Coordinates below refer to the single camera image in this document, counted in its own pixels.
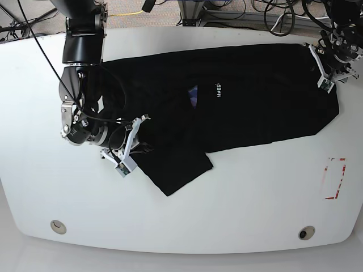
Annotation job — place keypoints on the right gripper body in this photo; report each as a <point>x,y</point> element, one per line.
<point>114,138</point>

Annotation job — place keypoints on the table cable grommet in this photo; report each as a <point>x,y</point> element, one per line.
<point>58,227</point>
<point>306,233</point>

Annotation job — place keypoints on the red tape rectangle marking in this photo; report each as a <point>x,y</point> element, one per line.
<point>333,178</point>

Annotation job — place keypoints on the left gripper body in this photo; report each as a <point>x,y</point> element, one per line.
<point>350,33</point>

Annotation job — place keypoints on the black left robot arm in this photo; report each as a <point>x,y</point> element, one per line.
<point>343,13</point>

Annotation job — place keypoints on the left table cable grommet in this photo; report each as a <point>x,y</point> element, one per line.
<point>58,227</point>

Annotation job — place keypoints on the right table cable grommet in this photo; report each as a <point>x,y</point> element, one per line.
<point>306,233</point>

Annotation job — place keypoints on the black T-shirt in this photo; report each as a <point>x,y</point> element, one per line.
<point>209,100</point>

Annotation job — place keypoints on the aluminium frame stand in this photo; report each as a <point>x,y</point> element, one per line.
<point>190,13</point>

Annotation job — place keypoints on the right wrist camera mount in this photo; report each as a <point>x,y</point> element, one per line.
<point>122,161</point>

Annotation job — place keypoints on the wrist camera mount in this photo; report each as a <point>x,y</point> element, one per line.
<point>122,161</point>
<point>326,76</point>

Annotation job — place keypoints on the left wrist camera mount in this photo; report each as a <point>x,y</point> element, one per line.
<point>326,76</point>

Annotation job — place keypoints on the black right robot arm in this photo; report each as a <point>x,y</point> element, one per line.
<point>101,101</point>

